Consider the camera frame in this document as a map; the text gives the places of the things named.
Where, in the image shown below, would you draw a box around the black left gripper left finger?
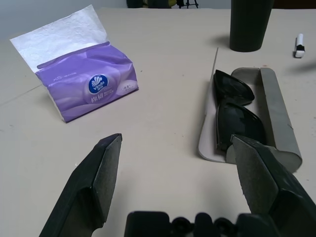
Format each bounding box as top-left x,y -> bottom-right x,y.
37,133 -> 123,237

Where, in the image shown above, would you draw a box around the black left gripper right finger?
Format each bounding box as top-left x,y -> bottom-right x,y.
230,134 -> 316,237

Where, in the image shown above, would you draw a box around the black cup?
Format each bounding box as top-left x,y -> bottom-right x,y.
229,0 -> 275,52

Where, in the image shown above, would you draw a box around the yellow-green stool cushion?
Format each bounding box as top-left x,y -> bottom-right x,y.
142,0 -> 177,8

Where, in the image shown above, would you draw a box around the black tripod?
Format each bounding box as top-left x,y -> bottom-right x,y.
176,0 -> 199,9

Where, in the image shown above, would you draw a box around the black sunglasses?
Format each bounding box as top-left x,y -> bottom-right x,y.
212,69 -> 267,153

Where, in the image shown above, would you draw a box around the purple tissue pack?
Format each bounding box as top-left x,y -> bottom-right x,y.
9,3 -> 140,124

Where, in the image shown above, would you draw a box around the white marker with black cap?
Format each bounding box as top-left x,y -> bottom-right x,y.
293,33 -> 306,59

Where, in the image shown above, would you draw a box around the grey glasses case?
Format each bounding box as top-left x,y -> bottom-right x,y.
197,46 -> 303,173

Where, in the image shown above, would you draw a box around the black jacket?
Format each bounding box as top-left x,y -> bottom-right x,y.
126,0 -> 178,9

